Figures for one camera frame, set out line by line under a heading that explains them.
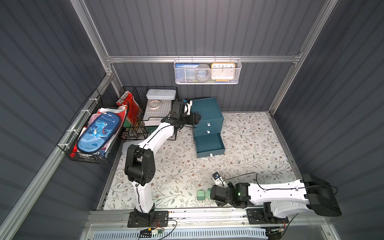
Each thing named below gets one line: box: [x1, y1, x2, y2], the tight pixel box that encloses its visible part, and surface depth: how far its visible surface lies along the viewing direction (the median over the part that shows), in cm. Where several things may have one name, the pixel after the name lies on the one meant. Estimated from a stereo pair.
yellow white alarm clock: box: [211, 62, 236, 80], surface depth 90 cm
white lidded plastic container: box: [146, 89, 177, 100], surface depth 104 cm
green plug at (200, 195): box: [197, 190, 205, 201], surface depth 81 cm
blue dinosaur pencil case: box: [76, 111, 121, 154], surface depth 66 cm
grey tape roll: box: [195, 63, 212, 82], surface depth 89 cm
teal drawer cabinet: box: [192, 97, 225, 158], surface depth 96 cm
